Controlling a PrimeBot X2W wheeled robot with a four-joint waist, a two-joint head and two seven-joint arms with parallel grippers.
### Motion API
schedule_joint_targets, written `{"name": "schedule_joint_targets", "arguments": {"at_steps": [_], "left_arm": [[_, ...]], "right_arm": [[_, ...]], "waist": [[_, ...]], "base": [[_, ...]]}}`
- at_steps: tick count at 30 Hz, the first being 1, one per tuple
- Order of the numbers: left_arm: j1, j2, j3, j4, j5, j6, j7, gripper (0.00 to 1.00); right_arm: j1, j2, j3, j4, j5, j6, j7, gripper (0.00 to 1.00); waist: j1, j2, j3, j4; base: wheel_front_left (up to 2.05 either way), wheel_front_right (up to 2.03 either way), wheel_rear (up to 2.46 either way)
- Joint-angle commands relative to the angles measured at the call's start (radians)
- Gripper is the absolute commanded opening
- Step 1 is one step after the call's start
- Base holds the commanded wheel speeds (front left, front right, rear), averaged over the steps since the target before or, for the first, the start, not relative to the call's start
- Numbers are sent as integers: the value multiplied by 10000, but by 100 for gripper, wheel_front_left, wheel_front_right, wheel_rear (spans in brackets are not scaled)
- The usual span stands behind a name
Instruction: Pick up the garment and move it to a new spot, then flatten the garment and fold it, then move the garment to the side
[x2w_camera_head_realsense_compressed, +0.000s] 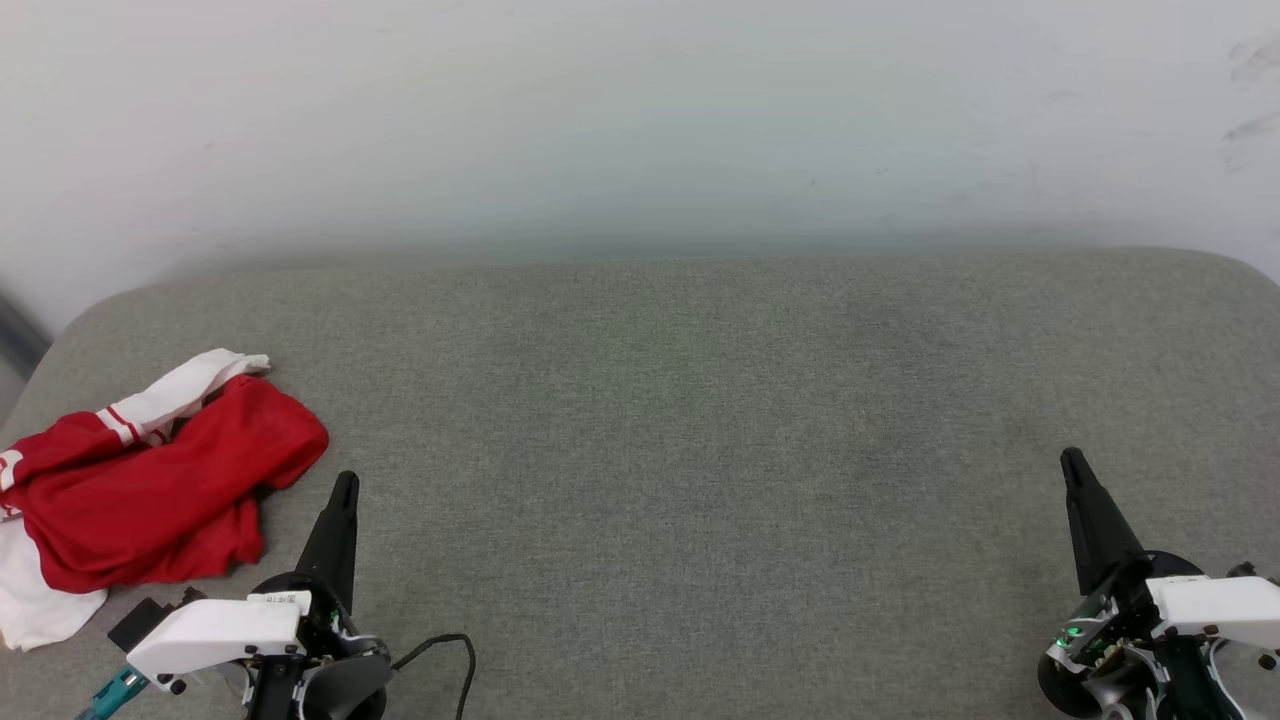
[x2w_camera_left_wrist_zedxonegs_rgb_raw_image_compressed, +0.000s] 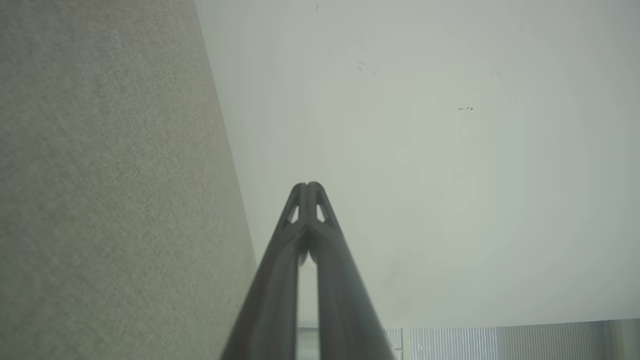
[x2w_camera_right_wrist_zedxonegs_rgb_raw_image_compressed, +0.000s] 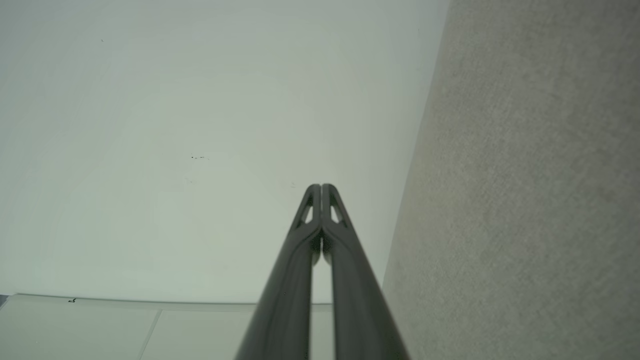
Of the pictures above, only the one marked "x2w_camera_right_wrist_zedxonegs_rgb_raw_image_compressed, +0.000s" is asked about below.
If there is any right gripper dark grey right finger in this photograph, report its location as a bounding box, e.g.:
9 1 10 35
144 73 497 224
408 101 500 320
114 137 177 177
321 183 412 360

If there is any grey fabric sofa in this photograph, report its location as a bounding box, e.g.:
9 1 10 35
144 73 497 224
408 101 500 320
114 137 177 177
382 0 640 360

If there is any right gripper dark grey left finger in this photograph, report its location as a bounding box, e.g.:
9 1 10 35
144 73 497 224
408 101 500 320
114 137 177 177
234 183 322 360

